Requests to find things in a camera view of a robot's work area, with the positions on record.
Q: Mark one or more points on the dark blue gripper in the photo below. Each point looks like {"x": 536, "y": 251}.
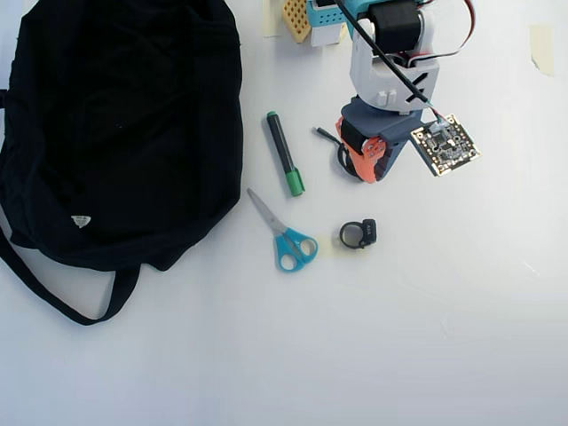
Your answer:
{"x": 372, "y": 150}

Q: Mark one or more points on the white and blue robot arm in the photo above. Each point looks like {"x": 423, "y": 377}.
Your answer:
{"x": 368, "y": 71}

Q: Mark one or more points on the black fabric bag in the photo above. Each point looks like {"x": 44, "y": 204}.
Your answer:
{"x": 111, "y": 133}

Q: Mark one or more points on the black marker with green cap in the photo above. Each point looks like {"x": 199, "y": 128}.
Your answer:
{"x": 284, "y": 151}

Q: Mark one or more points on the short beige masking tape piece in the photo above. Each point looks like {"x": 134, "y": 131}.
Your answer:
{"x": 327, "y": 246}

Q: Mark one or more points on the yellow perforated block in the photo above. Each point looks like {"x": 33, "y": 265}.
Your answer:
{"x": 296, "y": 20}

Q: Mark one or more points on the long beige masking tape strip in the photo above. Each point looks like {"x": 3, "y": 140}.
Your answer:
{"x": 270, "y": 20}

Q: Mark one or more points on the large beige masking tape piece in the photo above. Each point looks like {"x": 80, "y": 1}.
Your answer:
{"x": 542, "y": 46}

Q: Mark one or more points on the bare camera circuit board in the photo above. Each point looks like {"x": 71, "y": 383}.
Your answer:
{"x": 446, "y": 144}

